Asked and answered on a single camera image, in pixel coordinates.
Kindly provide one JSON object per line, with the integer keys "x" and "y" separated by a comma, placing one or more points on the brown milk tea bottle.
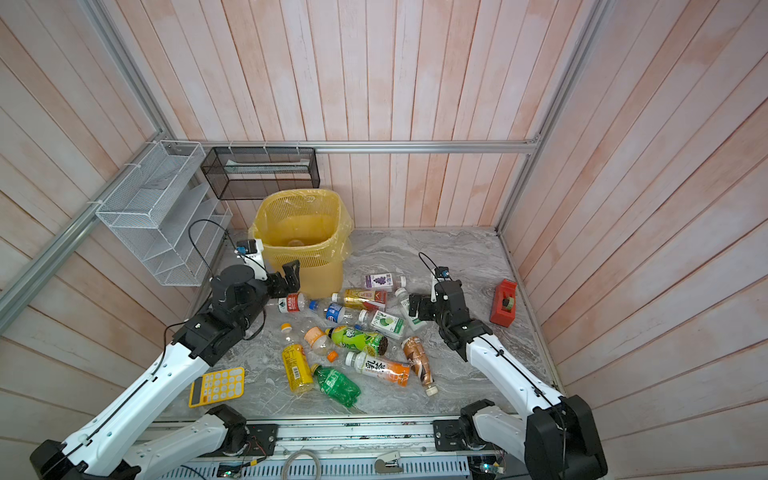
{"x": 416, "y": 355}

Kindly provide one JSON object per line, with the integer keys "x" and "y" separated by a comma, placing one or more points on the yellow plastic bin liner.
{"x": 336, "y": 243}

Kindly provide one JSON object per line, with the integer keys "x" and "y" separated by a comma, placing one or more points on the red label water bottle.
{"x": 293, "y": 303}

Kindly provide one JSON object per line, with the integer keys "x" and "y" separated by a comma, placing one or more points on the red tape dispenser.
{"x": 503, "y": 312}

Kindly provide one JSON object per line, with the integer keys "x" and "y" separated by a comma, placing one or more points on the yellow ribbed waste bin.
{"x": 312, "y": 270}

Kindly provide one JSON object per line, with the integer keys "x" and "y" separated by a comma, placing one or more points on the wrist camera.
{"x": 251, "y": 252}
{"x": 439, "y": 274}

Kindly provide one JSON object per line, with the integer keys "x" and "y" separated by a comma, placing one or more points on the green soda bottle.
{"x": 336, "y": 385}

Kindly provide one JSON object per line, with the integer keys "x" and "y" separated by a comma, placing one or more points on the orange juice bottle white cap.
{"x": 380, "y": 368}

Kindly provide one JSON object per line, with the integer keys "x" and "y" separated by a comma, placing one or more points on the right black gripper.
{"x": 426, "y": 303}

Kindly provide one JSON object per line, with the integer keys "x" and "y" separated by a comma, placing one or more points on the lime label bottle right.
{"x": 410, "y": 316}

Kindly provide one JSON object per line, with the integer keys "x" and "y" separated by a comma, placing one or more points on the gold red energy drink bottle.
{"x": 361, "y": 299}

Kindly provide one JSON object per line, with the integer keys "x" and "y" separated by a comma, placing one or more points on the blue label pepsi bottle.
{"x": 337, "y": 313}

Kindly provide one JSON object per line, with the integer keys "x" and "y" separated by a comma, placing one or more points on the white wire mesh shelf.
{"x": 172, "y": 223}

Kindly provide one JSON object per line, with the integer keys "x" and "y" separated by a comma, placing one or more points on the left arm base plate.
{"x": 249, "y": 440}

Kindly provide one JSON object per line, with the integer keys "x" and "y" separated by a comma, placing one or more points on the yellow label tea bottle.
{"x": 298, "y": 373}

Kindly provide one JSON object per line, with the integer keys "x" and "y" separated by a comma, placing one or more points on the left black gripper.
{"x": 291, "y": 276}

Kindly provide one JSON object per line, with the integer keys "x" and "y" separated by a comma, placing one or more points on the lime label bottle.
{"x": 386, "y": 324}
{"x": 410, "y": 316}

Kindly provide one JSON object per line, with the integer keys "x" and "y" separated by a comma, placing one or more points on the green label tea bottle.
{"x": 371, "y": 343}

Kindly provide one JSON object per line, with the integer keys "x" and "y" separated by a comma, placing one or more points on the grey stapler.
{"x": 388, "y": 463}

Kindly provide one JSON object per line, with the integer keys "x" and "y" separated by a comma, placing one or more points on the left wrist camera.
{"x": 251, "y": 252}

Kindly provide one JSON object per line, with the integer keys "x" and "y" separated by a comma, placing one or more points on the lime label bottle left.
{"x": 386, "y": 324}

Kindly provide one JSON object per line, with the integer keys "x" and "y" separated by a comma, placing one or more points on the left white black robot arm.
{"x": 104, "y": 447}

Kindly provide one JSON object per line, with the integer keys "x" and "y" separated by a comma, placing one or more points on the orange label clear bottle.
{"x": 321, "y": 344}

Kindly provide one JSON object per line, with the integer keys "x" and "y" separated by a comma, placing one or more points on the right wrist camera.
{"x": 439, "y": 274}

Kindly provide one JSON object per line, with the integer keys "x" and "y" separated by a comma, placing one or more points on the yellow calculator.
{"x": 218, "y": 386}

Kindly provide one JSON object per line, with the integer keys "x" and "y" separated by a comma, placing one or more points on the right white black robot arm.
{"x": 554, "y": 435}

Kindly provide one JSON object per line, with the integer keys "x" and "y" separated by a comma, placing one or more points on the purple grape juice bottle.
{"x": 388, "y": 281}

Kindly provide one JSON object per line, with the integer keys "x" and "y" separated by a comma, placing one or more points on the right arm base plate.
{"x": 454, "y": 435}

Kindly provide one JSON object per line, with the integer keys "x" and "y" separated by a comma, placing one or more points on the black wire mesh basket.
{"x": 254, "y": 173}

